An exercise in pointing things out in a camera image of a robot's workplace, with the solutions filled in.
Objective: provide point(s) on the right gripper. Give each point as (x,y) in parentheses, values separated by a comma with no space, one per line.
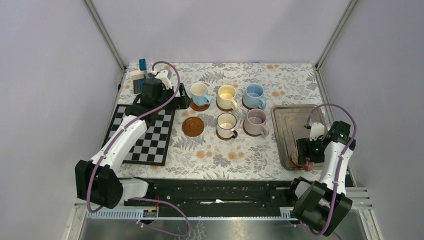
(304,144)

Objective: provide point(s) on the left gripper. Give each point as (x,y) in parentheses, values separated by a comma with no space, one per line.
(182,102)

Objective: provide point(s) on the light blue faceted mug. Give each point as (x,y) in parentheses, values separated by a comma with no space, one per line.
(199,94)

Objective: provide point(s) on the metal tray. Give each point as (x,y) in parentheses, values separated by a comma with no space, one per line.
(289,125)

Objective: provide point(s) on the cream yellow mug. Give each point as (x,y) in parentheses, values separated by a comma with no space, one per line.
(226,98)

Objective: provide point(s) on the white mug black rim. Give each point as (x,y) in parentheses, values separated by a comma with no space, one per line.
(226,125)

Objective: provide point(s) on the dark walnut coaster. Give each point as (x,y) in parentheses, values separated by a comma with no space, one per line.
(223,138)

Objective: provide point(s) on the lilac mug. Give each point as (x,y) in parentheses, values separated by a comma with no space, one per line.
(256,122)

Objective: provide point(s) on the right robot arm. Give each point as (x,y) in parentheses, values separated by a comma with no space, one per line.
(331,179)

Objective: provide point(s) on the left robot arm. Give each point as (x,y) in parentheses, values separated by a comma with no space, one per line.
(95,179)

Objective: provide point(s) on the blue grey block toy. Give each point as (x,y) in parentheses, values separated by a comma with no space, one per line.
(139,76)

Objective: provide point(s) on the floral tablecloth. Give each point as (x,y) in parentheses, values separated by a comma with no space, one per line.
(244,158)

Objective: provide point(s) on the black white chessboard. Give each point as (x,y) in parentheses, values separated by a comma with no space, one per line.
(152,147)

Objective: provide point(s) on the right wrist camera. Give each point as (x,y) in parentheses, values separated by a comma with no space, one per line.
(317,130)

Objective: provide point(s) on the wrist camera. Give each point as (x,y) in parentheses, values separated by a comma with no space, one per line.
(317,130)
(164,75)

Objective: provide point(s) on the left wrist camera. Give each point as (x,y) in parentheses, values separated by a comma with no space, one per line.
(164,75)

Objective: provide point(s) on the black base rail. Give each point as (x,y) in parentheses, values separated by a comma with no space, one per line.
(240,198)

